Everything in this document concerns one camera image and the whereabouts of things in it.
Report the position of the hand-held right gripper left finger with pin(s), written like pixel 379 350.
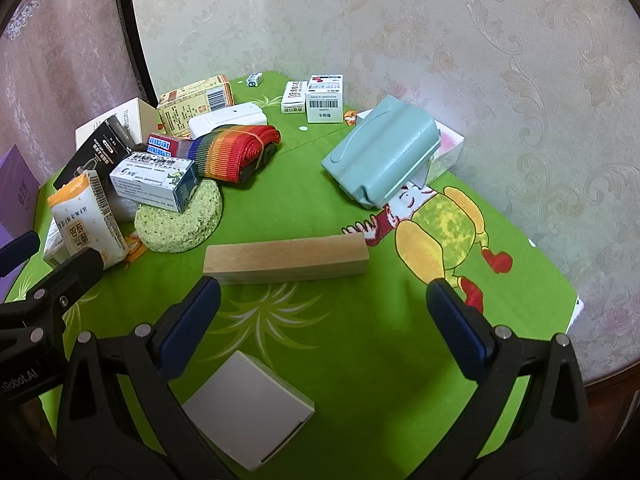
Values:
pixel 192 325

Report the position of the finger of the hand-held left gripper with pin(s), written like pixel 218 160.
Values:
pixel 75 272
pixel 20 251

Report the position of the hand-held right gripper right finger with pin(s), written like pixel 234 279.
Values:
pixel 457 330

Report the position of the small white box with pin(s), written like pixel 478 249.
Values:
pixel 52 245

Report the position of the orange and white tissue pack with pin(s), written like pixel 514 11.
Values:
pixel 85 220

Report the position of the purple storage box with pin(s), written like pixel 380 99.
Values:
pixel 15 185

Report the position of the round green sponge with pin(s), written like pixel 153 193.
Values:
pixel 175 230

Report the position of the plain white cardboard box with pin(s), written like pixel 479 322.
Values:
pixel 250 405

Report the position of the wooden block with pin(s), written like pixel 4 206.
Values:
pixel 285 260

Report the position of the blue and white medicine box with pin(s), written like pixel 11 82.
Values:
pixel 150 180

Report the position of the small red and blue box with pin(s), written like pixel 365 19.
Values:
pixel 162 145

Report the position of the cream white box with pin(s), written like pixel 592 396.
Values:
pixel 140 115

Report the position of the white box with pink print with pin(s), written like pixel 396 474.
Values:
pixel 447 147

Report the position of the teal plastic case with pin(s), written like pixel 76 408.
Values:
pixel 380 155

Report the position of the yellow herbal medicine box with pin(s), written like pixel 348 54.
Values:
pixel 190 105

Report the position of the white plastic device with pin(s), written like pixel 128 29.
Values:
pixel 225 115

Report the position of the white medicine box black logo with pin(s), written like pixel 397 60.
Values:
pixel 294 97

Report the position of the white medicine box red label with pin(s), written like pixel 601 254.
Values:
pixel 325 100

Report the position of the pink patterned curtain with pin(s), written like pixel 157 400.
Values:
pixel 65 60

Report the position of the dark vertical pole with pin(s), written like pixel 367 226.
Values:
pixel 132 35

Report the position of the small battery box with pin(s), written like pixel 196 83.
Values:
pixel 255 80

